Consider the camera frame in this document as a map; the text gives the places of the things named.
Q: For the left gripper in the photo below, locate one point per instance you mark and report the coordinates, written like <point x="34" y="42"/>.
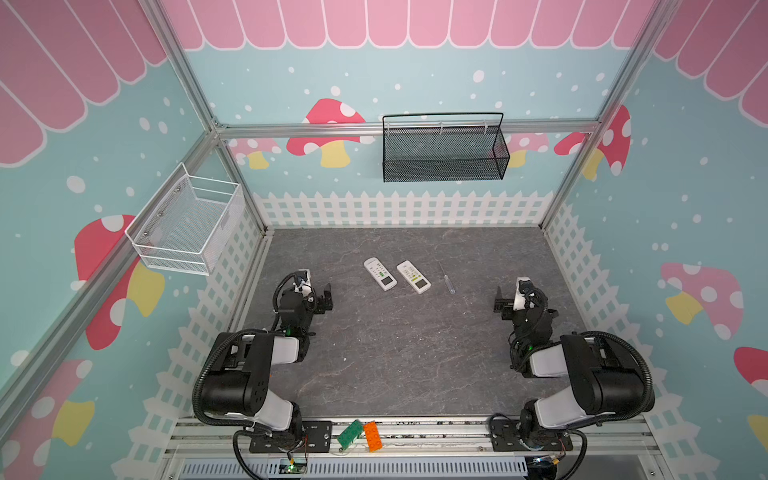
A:
<point x="321" y="300"/>

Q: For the white remote control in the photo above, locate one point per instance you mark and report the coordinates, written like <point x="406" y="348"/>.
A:
<point x="380" y="273"/>
<point x="414" y="277"/>

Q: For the white wire wall basket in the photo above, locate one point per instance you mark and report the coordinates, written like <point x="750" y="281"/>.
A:
<point x="187" y="224"/>

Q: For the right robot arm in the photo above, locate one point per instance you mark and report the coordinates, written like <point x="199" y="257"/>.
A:
<point x="608" y="379"/>

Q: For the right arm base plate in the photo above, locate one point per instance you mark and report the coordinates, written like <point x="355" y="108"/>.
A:
<point x="508" y="435"/>

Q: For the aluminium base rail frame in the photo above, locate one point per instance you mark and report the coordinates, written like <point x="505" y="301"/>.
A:
<point x="459" y="447"/>

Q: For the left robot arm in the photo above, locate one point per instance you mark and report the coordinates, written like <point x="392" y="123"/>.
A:
<point x="233" y="386"/>

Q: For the clear handle screwdriver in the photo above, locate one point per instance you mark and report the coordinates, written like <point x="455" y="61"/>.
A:
<point x="449" y="284"/>

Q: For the green toy brick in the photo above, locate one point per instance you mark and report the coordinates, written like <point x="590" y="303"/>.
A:
<point x="350" y="434"/>

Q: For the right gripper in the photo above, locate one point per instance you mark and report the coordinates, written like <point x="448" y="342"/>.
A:
<point x="504" y="301"/>

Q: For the black mesh wall basket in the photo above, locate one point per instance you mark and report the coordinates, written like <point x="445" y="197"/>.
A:
<point x="441" y="147"/>

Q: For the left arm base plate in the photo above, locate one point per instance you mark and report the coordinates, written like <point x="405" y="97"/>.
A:
<point x="313" y="436"/>

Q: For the orange toy brick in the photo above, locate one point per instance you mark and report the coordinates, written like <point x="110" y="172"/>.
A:
<point x="372" y="436"/>

